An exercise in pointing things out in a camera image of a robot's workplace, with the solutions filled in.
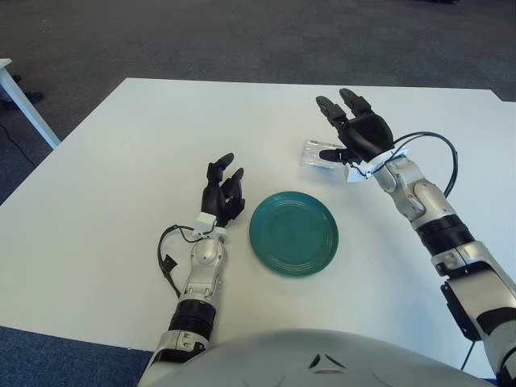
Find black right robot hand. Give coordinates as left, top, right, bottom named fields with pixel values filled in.
left=315, top=88, right=395, bottom=167

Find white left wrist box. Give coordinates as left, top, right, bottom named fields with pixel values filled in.
left=192, top=213, right=214, bottom=237

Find green round plate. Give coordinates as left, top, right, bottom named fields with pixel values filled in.
left=248, top=191, right=340, bottom=280

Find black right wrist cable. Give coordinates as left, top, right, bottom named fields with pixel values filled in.
left=377, top=131, right=460, bottom=198

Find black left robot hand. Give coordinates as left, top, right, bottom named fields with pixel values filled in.
left=200, top=152, right=247, bottom=227

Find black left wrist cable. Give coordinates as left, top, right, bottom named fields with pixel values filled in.
left=157, top=224, right=202, bottom=299

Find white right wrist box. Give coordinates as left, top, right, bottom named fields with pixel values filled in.
left=347, top=160, right=374, bottom=185

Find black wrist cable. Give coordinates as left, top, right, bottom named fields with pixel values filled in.
left=377, top=131, right=460, bottom=198
left=157, top=224, right=202, bottom=299

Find white side table leg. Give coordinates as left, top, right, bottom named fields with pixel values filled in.
left=0, top=58, right=61, bottom=149

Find silver robot torso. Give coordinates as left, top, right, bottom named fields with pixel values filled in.
left=139, top=328, right=499, bottom=387

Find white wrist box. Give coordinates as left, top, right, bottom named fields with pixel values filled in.
left=347, top=160, right=374, bottom=185
left=192, top=213, right=214, bottom=237

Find black floor cable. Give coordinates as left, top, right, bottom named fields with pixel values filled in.
left=0, top=123, right=37, bottom=164

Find clear plastic bottle blue cap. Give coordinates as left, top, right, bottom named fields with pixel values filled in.
left=298, top=139, right=350, bottom=189

